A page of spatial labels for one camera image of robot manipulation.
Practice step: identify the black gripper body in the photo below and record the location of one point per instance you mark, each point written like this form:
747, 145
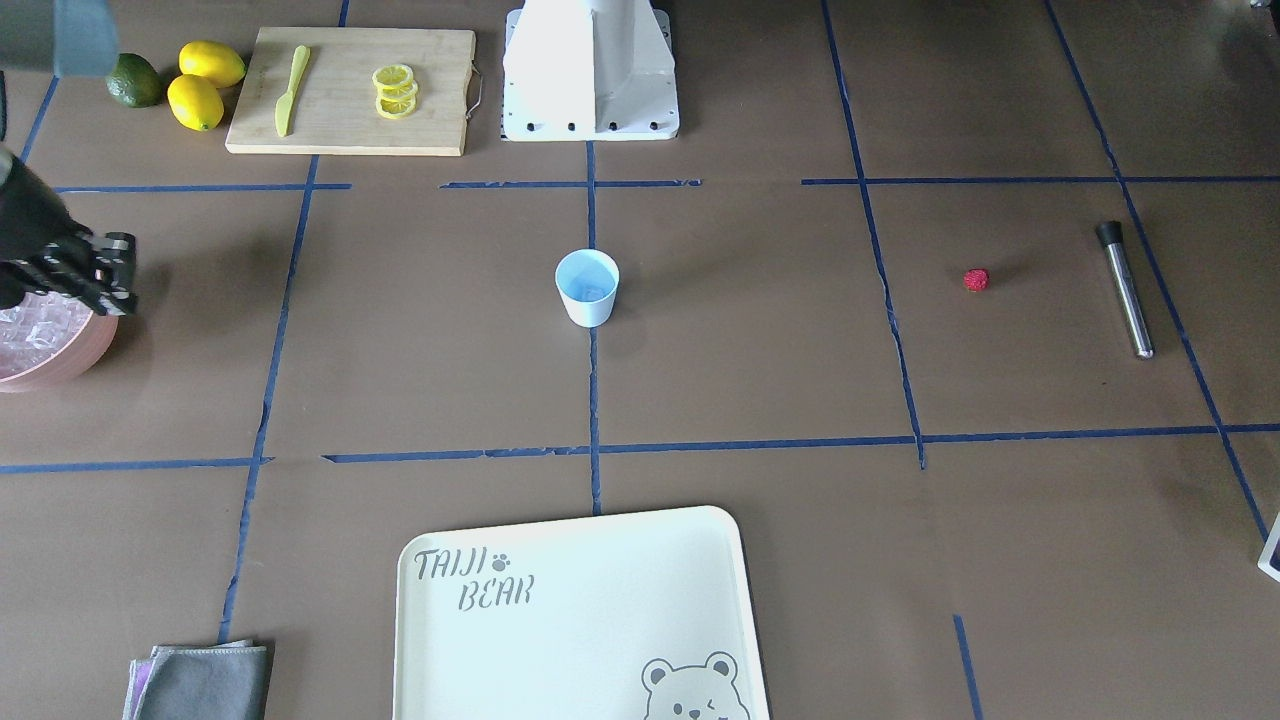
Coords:
27, 222

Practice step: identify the clear ice cube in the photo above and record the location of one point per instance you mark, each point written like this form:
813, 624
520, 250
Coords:
590, 290

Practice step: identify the yellow lemon upper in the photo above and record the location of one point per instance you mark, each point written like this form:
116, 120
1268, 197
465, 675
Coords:
219, 63

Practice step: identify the light blue cup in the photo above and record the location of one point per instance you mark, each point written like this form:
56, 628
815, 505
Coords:
588, 263

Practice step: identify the green avocado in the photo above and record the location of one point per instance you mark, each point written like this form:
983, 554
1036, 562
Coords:
134, 83

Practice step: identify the lemon slices stack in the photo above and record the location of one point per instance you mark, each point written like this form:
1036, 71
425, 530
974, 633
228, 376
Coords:
396, 91

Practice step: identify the yellow lemon lower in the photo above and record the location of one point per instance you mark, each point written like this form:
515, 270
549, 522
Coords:
195, 102

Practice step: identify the cream bear tray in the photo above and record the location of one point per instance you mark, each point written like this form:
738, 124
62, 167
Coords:
643, 615

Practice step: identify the pile of clear ice cubes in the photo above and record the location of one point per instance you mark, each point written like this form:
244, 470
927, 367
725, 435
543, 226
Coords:
34, 330

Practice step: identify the red strawberry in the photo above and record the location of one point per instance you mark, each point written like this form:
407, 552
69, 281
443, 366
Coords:
976, 279

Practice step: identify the yellow lemon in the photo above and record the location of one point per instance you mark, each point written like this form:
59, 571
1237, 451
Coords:
195, 102
219, 63

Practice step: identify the wooden cutting board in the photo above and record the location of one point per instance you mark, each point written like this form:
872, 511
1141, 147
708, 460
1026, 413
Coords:
335, 112

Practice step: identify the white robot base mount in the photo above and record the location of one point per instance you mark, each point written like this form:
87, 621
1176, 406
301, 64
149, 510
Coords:
579, 71

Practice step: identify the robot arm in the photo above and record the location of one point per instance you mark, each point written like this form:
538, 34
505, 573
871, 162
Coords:
41, 43

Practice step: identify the grey folded cloth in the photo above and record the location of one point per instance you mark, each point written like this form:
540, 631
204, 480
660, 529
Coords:
225, 681

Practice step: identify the yellow plastic knife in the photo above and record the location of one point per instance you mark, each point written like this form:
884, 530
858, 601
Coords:
284, 105

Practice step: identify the pink bowl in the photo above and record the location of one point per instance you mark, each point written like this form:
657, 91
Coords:
72, 360

